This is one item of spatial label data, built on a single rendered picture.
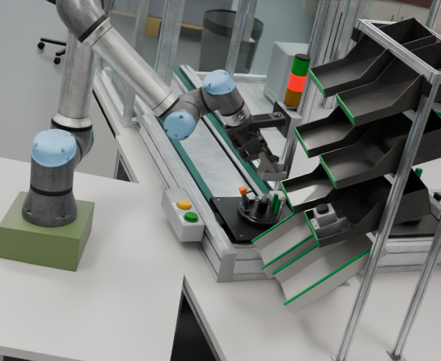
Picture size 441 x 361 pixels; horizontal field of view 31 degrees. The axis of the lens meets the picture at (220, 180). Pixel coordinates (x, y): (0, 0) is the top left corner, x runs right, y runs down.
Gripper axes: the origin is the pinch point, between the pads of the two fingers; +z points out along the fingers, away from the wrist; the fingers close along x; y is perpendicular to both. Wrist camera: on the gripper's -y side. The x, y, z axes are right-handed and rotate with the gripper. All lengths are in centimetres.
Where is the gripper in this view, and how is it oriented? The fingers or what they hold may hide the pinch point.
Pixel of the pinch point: (274, 163)
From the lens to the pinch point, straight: 235.3
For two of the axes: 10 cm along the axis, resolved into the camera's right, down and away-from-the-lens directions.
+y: -8.3, 5.5, 0.0
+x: 3.3, 5.0, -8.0
